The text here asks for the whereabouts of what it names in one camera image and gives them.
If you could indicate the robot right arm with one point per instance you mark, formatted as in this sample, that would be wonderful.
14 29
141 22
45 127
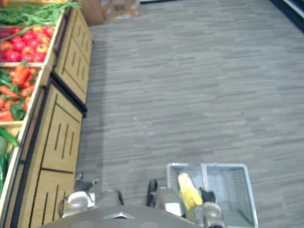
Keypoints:
212 212

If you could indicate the green cucumber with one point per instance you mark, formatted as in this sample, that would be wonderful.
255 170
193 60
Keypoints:
10 137

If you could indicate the wooden produce display stand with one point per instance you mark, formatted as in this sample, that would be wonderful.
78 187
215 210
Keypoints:
59 142
76 59

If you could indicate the brown cardboard box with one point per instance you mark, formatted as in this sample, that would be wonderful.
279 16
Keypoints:
92 12

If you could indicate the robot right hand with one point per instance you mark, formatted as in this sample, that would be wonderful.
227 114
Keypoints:
207 195

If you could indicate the printed cardboard box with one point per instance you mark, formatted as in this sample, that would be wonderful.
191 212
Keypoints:
122 9

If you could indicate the orange yellow tomato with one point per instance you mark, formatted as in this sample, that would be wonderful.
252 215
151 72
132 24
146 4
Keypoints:
41 48

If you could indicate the red tomato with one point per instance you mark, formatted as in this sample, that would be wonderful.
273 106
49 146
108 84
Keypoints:
13 56
38 57
48 31
19 45
28 36

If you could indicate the large orange carrot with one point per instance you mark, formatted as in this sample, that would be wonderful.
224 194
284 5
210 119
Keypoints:
21 74

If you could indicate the yellow corn cob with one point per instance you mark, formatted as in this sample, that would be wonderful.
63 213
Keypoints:
188 190

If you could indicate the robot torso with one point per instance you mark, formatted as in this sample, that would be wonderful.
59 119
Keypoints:
118 218

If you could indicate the small orange carrot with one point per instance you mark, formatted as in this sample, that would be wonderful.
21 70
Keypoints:
4 89
26 101

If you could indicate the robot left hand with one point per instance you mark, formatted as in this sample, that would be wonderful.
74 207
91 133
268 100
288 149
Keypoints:
83 186

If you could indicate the green long beans bunch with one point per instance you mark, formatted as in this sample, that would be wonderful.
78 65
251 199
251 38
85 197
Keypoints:
28 14

